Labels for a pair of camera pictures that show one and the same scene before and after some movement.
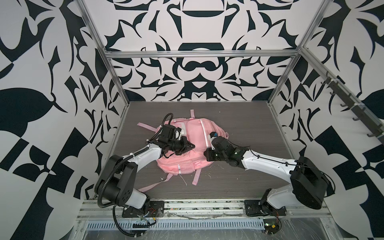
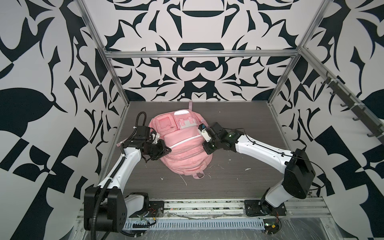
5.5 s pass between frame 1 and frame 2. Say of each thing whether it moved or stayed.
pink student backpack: moved
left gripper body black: moved
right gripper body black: moved
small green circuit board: stayed
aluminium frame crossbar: stayed
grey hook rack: stayed
